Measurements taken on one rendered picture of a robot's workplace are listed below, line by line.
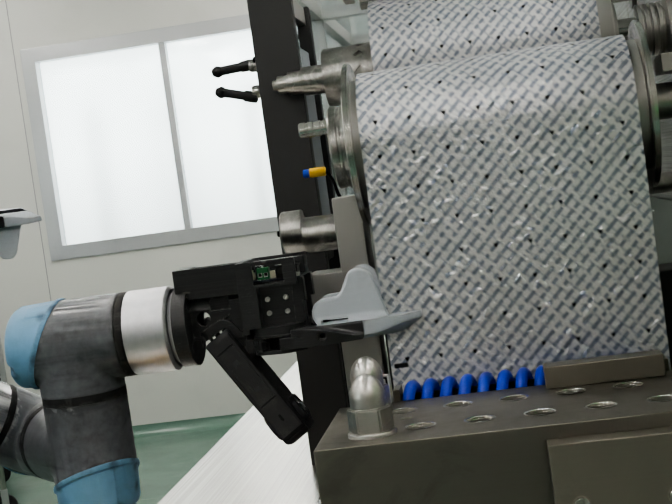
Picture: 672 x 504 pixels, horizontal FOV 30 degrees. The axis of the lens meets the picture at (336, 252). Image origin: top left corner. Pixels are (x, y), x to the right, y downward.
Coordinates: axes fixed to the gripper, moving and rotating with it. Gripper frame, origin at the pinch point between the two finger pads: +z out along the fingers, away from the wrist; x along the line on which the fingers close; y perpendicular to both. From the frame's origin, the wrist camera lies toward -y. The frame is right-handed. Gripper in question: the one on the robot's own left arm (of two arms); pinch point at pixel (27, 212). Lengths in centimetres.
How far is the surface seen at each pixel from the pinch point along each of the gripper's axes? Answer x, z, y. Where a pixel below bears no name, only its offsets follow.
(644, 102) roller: 83, 37, -13
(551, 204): 80, 29, -5
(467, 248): 77, 22, -2
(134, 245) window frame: -492, 145, 87
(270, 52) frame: 35.0, 22.7, -18.8
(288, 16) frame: 35.9, 24.9, -22.6
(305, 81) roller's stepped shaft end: 40.7, 24.2, -15.4
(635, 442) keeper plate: 102, 20, 8
